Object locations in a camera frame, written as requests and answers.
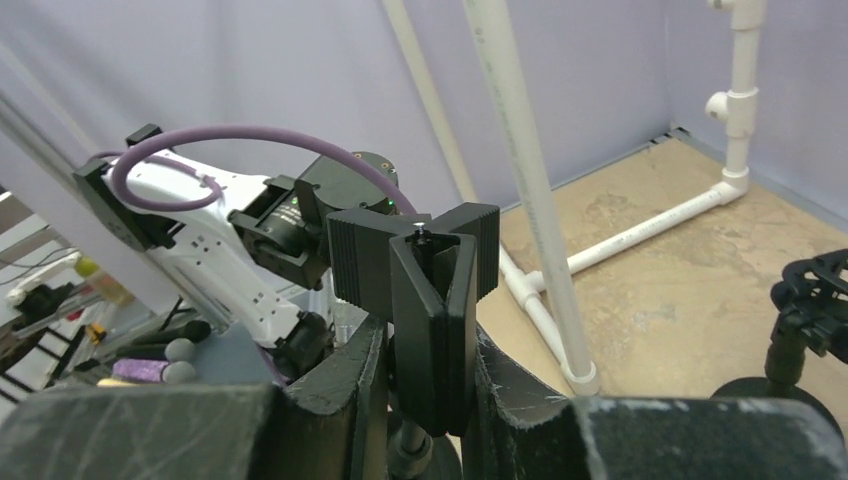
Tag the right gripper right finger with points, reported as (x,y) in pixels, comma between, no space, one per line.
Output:
(520,427)

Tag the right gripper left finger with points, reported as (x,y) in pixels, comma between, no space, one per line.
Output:
(336,415)

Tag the black clip round-base stand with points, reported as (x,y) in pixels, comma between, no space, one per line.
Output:
(424,276)

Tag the black shock-mount round-base stand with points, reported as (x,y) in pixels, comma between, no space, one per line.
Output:
(811,304)

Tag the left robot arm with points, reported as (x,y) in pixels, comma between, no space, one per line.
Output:
(219,235)

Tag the white PVC pipe frame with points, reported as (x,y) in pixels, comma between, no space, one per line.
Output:
(580,333)

